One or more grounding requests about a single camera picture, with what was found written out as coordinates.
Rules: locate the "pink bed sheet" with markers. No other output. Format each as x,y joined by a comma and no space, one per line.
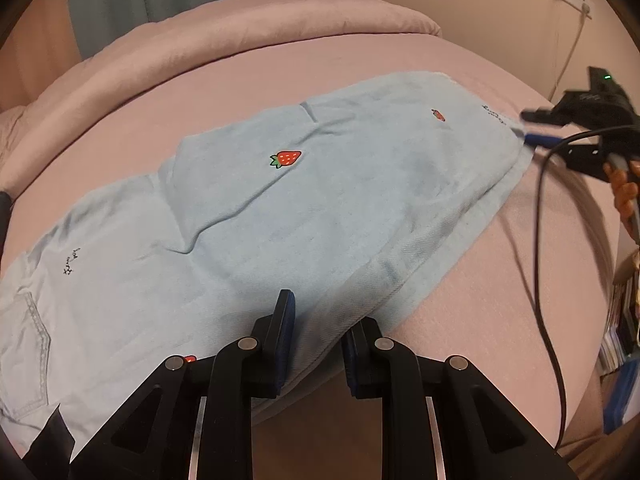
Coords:
475,310

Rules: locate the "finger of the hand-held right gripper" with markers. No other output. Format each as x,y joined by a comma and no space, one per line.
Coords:
542,116
542,139

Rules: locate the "blue box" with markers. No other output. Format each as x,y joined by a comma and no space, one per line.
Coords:
622,400

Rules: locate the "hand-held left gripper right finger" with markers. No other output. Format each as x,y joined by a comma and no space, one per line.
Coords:
351,360

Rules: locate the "stack of books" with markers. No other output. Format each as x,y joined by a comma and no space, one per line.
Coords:
620,325

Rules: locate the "pink curtain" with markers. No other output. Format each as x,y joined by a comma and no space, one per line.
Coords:
45,35

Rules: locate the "light blue strawberry denim pants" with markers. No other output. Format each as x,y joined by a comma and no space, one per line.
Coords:
300,210

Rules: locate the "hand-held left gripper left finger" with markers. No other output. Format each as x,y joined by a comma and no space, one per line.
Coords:
286,320

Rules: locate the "pink duvet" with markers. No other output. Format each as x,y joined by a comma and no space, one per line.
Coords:
250,25

